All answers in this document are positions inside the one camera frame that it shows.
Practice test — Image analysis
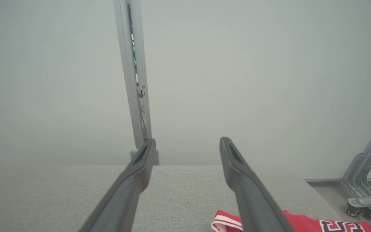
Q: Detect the grey braced leg with casters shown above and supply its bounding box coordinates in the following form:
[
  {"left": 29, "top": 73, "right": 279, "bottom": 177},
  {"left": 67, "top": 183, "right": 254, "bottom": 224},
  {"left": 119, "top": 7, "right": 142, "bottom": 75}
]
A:
[{"left": 340, "top": 106, "right": 371, "bottom": 220}]

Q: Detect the grey partition post with foot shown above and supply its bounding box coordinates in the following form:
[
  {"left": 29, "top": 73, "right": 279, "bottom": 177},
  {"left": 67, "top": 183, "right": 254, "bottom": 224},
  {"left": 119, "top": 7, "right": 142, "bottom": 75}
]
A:
[{"left": 113, "top": 0, "right": 159, "bottom": 166}]

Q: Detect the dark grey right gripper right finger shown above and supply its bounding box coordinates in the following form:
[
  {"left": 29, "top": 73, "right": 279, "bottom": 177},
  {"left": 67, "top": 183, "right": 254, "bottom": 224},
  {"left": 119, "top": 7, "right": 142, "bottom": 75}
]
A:
[{"left": 219, "top": 137, "right": 296, "bottom": 232}]

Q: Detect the red and white jersey garment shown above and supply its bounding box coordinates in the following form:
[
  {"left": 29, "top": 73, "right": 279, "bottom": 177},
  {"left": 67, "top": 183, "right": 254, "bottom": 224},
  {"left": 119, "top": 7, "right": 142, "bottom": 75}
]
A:
[{"left": 211, "top": 209, "right": 371, "bottom": 232}]

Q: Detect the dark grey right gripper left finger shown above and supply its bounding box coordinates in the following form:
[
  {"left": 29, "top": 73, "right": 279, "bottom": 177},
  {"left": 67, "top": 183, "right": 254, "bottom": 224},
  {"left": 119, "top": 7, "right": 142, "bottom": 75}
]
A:
[{"left": 77, "top": 139, "right": 157, "bottom": 232}]

